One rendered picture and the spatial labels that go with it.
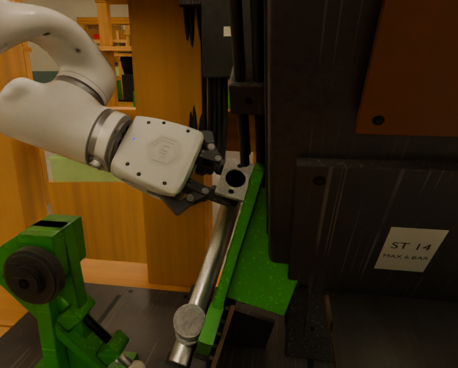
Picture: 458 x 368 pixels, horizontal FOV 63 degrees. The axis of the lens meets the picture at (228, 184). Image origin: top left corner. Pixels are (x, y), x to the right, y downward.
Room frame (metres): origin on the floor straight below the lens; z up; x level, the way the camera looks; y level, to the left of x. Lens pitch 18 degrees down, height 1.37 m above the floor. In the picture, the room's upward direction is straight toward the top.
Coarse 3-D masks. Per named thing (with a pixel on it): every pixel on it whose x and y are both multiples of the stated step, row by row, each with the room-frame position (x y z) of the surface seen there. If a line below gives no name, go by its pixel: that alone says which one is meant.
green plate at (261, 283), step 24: (264, 168) 0.36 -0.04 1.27; (264, 192) 0.36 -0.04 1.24; (240, 216) 0.35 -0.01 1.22; (264, 216) 0.36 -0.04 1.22; (240, 240) 0.35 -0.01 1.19; (264, 240) 0.36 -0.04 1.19; (240, 264) 0.36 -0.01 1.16; (264, 264) 0.36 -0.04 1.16; (288, 264) 0.36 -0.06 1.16; (240, 288) 0.36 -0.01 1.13; (264, 288) 0.36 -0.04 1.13; (288, 288) 0.36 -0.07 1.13
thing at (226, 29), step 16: (208, 0) 0.63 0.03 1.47; (224, 0) 0.63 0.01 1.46; (208, 16) 0.63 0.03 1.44; (224, 16) 0.63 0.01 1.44; (208, 32) 0.63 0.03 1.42; (224, 32) 0.63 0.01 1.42; (208, 48) 0.63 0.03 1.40; (224, 48) 0.63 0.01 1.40; (208, 64) 0.63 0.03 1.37; (224, 64) 0.63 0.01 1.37
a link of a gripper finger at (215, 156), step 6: (204, 150) 0.50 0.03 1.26; (198, 156) 0.49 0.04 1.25; (204, 156) 0.49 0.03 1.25; (210, 156) 0.49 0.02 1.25; (216, 156) 0.50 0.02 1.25; (198, 162) 0.51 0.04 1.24; (204, 162) 0.51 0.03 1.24; (210, 162) 0.51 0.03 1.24; (216, 162) 0.49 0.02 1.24; (210, 168) 0.51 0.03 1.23
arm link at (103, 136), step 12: (108, 120) 0.48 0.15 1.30; (120, 120) 0.49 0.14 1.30; (96, 132) 0.47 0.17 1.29; (108, 132) 0.47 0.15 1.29; (96, 144) 0.46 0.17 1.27; (108, 144) 0.47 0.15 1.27; (96, 156) 0.47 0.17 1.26; (108, 156) 0.47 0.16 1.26; (96, 168) 0.47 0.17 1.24; (108, 168) 0.49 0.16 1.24
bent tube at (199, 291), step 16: (224, 176) 0.47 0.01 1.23; (240, 176) 0.49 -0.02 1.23; (224, 192) 0.45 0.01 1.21; (240, 192) 0.45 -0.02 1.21; (224, 208) 0.52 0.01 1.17; (224, 224) 0.53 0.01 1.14; (224, 240) 0.53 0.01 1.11; (208, 256) 0.51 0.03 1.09; (224, 256) 0.52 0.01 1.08; (208, 272) 0.49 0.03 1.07; (208, 288) 0.48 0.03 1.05; (208, 304) 0.47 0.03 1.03; (176, 352) 0.41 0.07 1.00; (192, 352) 0.42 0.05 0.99
